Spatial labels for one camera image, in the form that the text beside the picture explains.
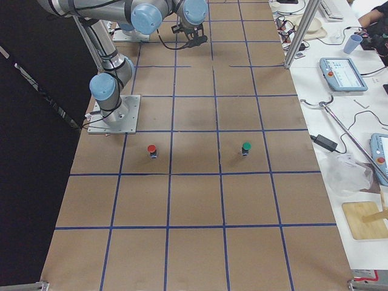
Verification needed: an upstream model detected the white keyboard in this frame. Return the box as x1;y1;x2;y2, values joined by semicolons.
319;0;344;22

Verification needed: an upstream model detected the metal walking cane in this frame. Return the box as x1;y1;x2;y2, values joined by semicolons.
300;95;387;182

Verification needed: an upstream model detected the black power adapter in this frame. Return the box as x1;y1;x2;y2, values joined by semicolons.
313;135;338;152

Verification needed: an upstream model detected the beige tray with bowl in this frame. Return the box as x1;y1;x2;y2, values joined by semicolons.
286;14;327;41

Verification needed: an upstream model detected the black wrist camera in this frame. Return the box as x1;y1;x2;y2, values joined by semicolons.
186;35;208;48

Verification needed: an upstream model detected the wooden board stand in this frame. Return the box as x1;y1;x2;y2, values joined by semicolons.
342;190;387;240

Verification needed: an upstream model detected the clear plastic bag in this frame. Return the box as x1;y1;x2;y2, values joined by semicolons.
321;153;373;196

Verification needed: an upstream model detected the red push button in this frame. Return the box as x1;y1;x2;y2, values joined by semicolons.
147;144;158;159

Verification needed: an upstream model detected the green push button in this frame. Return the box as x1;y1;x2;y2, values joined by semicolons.
241;142;252;156

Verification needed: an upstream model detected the light blue plastic cup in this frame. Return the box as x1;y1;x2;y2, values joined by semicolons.
343;34;363;54

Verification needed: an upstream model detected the aluminium frame post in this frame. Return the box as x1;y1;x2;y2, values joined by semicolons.
284;0;321;69

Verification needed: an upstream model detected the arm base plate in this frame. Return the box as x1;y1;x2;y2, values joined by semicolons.
87;95;141;134
113;30;150;42

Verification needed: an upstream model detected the blue teach pendant upper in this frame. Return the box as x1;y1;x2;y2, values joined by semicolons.
319;58;368;92

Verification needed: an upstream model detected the blue teach pendant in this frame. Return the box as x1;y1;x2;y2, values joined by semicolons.
370;133;387;176
319;58;368;92

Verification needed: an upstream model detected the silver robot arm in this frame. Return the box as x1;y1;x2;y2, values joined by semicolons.
39;0;208;133

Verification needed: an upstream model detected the blue teach pendant lower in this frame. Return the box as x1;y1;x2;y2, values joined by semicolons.
370;133;387;176

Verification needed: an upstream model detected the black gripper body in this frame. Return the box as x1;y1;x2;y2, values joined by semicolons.
171;24;204;38

